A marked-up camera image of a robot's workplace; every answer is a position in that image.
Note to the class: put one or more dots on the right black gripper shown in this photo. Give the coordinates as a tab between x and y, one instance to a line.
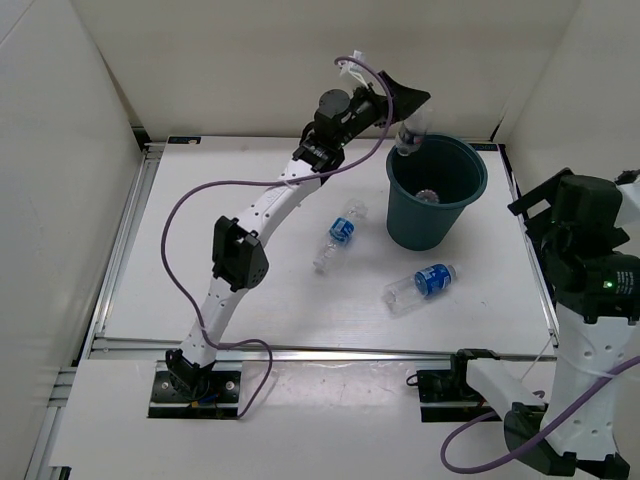
533	225

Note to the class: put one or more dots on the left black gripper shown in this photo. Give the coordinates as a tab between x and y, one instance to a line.
405	101

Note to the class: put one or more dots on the black label plastic bottle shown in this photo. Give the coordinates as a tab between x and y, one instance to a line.
413	130

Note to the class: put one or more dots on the red label red cap bottle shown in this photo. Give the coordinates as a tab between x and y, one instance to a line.
428	195

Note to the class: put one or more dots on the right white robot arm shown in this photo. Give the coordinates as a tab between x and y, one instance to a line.
572	430

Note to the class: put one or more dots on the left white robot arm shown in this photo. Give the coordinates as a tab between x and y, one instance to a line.
238	251

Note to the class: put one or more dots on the dark green plastic bin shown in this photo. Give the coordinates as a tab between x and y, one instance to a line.
445	164

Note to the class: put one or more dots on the blue label bottle white cap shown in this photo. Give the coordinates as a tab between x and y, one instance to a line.
336	241

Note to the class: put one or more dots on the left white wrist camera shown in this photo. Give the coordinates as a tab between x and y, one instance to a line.
352	72

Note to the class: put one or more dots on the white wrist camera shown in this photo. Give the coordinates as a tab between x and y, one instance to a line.
628	185
352	72

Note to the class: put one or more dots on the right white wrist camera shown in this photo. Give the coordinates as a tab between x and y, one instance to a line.
628	185

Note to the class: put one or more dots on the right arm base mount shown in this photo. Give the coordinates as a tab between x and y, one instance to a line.
443	399

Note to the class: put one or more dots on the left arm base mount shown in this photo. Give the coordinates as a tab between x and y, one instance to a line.
215	396

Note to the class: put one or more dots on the aluminium front rail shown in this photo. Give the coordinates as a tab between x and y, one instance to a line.
131	349

